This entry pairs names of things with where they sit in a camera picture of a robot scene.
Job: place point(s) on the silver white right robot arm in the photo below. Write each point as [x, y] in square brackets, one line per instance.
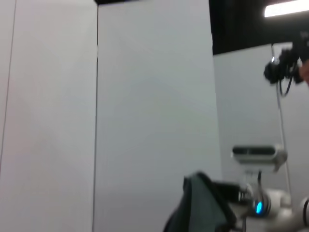
[275, 207]

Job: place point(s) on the yellow towel with black edge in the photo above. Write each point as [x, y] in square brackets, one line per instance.
[200, 207]

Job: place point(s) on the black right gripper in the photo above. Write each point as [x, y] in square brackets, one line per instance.
[227, 191]

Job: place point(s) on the black handheld control device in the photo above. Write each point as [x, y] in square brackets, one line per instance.
[281, 67]

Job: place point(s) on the silver head camera bar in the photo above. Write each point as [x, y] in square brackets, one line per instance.
[258, 155]

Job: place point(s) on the white ceiling light panel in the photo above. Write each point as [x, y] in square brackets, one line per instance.
[287, 9]

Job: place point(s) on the gray robot neck joint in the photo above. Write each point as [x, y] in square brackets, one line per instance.
[253, 178]

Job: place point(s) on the person's hand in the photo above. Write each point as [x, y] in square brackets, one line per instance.
[305, 73]

